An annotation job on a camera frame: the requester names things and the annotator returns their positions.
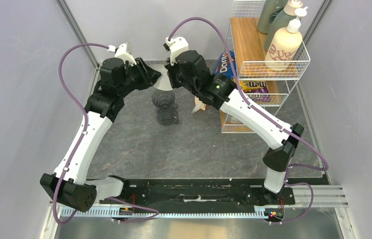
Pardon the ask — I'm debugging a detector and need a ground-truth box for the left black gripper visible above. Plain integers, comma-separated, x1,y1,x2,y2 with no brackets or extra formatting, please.
118,57,162,98

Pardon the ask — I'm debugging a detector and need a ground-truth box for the white paper coffee filter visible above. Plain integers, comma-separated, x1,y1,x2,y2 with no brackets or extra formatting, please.
150,64,173,91

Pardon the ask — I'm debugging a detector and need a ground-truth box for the dark transparent coffee dripper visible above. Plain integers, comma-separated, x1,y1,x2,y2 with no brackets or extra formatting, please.
151,91,178,113

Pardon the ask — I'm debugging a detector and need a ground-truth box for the clear glass carafe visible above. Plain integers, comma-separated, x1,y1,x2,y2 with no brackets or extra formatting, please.
155,108,180,126

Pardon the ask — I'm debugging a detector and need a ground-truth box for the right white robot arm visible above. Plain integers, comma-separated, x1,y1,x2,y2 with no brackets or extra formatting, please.
165,50,304,204

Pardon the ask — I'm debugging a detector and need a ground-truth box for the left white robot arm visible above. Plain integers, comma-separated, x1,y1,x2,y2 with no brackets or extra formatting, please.
40,58,162,212

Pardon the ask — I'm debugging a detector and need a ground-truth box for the stack of paper filters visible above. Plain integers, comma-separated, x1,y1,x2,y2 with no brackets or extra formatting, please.
192,98,207,114

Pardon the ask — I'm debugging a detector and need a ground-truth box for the blue Doritos chip bag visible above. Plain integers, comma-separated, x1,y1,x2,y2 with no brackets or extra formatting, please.
213,51,237,79

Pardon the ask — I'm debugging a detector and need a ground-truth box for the yellow M&M's candy bag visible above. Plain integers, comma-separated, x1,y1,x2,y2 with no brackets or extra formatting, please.
240,81,270,104

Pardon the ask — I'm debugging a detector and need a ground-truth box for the cream pump bottle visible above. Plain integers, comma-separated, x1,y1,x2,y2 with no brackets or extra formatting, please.
265,17,303,71

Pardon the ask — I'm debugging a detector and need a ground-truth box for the dark green bottle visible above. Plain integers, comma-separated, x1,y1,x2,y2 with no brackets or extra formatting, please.
257,0,287,34

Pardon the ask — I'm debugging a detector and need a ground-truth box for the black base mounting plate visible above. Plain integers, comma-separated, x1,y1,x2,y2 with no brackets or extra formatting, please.
88,178,330,215

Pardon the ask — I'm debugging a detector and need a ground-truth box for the green pump bottle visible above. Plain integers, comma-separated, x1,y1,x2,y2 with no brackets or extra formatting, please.
264,0,307,51

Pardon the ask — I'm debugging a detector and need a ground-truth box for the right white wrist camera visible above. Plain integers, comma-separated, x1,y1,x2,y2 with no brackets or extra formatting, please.
163,36,189,66

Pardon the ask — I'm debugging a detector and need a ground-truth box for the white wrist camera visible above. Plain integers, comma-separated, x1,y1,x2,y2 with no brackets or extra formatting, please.
108,41,137,66
163,36,189,66

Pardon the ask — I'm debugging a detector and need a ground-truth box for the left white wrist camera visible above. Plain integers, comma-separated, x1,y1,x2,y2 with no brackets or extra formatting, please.
108,41,137,66

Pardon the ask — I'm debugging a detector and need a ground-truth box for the white wire shelf rack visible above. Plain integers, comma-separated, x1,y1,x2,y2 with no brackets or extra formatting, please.
226,0,310,115

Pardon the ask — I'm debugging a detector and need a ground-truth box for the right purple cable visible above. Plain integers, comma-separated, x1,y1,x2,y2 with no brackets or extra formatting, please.
167,16,330,226

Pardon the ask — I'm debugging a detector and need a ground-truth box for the purple cable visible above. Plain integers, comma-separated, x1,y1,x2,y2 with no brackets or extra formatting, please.
52,43,160,226
167,16,330,226

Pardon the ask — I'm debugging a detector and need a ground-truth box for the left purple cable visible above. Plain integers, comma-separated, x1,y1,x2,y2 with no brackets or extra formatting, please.
52,43,160,226

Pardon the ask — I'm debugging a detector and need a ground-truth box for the aluminium frame rail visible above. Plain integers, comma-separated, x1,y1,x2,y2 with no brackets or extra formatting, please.
57,185,359,239

